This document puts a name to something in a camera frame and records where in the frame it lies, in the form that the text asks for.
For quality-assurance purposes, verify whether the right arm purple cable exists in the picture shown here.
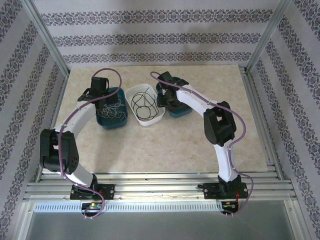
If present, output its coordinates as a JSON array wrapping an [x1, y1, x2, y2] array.
[[149, 71, 256, 217]]

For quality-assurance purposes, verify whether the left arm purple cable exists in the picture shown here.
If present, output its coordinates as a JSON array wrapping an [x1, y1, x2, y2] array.
[[59, 68, 124, 221]]

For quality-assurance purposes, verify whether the aluminium corner post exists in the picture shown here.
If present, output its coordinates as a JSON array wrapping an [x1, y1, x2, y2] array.
[[246, 0, 293, 73], [21, 0, 70, 76]]

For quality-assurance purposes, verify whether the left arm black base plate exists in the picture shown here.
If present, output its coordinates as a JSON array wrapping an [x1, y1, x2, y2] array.
[[69, 183, 116, 201]]

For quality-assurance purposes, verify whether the aluminium side rail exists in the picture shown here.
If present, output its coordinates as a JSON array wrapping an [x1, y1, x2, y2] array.
[[34, 72, 70, 182], [239, 66, 285, 181]]

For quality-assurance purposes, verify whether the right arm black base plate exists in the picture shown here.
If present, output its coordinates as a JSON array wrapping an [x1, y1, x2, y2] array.
[[203, 181, 250, 200]]

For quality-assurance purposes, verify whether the teal plastic bin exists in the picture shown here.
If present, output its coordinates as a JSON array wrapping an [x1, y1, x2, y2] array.
[[154, 76, 193, 120], [95, 86, 130, 131]]

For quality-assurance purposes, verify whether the slotted white cable duct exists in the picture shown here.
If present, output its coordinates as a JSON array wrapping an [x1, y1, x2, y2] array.
[[33, 202, 223, 213]]

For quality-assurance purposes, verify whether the thin white cable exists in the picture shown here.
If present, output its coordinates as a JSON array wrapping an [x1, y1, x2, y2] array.
[[99, 99, 127, 123]]

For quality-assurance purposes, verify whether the grey metal sheet panel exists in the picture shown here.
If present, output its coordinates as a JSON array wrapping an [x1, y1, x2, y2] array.
[[18, 201, 303, 240]]

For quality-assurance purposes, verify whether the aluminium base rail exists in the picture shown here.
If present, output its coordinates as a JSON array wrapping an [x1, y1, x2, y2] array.
[[23, 171, 298, 202]]

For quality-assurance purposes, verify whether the tangle of red black wires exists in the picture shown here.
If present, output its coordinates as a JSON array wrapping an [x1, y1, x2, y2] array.
[[131, 91, 151, 120]]

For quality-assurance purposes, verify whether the white plastic bin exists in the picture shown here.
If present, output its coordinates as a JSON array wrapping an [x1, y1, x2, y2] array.
[[125, 83, 166, 127]]

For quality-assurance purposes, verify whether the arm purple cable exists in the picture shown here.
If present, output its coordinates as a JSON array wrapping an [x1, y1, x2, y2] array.
[[149, 71, 256, 217], [59, 68, 124, 221]]

